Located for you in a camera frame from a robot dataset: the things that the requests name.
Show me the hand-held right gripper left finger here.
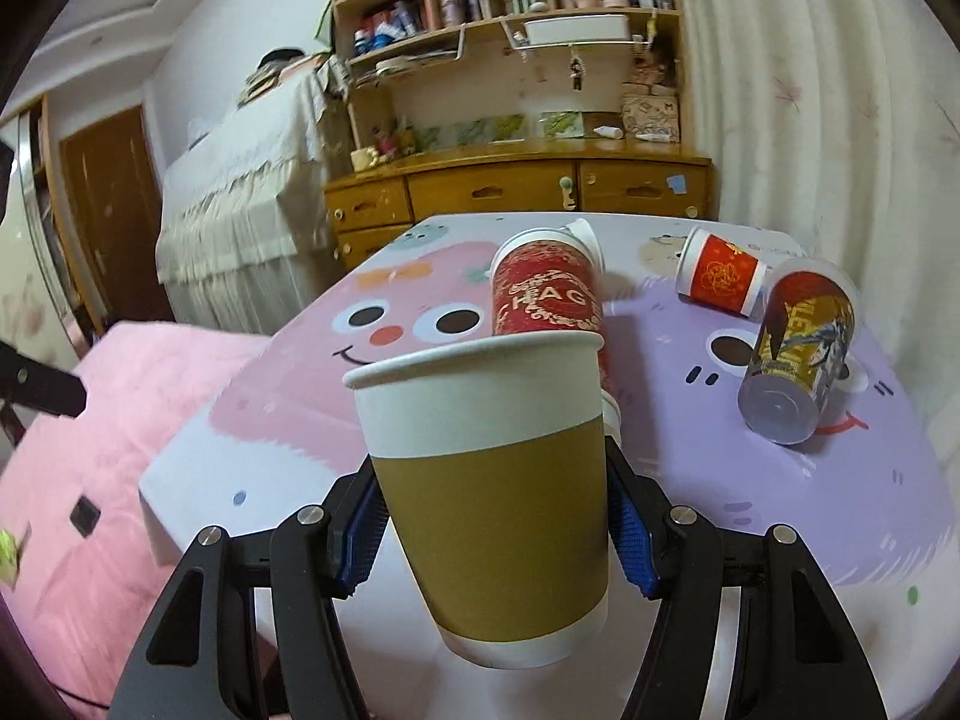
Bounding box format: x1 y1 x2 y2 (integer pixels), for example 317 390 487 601
111 457 391 720

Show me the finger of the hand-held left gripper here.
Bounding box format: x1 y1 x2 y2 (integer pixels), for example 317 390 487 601
0 340 88 418

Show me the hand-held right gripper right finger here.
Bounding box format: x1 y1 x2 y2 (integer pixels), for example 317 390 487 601
604 439 890 720

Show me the brown and white paper cup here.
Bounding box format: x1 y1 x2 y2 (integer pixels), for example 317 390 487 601
343 330 610 671

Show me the red and yellow printed cup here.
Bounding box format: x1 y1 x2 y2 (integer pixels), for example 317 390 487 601
737 256 861 445

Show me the red patterned paper cup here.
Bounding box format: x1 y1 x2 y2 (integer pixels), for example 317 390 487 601
489 227 625 451

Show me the small red and white cup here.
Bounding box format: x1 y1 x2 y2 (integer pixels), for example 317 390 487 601
675 227 768 316

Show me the plain white paper cup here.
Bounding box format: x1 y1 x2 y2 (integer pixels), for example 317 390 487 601
564 217 606 275

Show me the pink blanket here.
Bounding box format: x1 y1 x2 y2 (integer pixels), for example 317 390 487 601
0 321 290 720

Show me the small black square tag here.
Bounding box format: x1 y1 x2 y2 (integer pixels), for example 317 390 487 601
68 496 103 538

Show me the small yellow-green object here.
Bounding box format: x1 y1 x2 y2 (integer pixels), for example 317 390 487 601
0 526 32 587

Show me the cartoon printed tablecloth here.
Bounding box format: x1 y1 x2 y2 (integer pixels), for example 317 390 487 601
139 211 960 720

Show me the brown wooden door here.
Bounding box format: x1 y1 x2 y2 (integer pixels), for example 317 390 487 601
58 106 175 325

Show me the cream lace furniture cover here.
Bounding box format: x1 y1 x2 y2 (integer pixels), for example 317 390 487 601
155 60 353 336

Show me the wooden shelf cabinet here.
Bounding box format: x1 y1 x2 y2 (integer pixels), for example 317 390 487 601
322 0 713 271

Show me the household clutter pile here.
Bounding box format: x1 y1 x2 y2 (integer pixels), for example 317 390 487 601
238 47 332 107

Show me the small figurine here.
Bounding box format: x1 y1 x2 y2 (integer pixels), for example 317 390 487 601
370 124 415 164

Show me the patterned cardboard box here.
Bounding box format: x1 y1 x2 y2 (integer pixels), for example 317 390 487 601
620 94 680 144

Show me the white floral curtain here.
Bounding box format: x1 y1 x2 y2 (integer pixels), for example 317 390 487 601
666 0 960 361

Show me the white hanging basket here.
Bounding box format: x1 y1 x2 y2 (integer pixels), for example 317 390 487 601
501 13 647 61

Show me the row of cosmetic bottles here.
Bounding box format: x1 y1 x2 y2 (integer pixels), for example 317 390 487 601
352 0 672 53

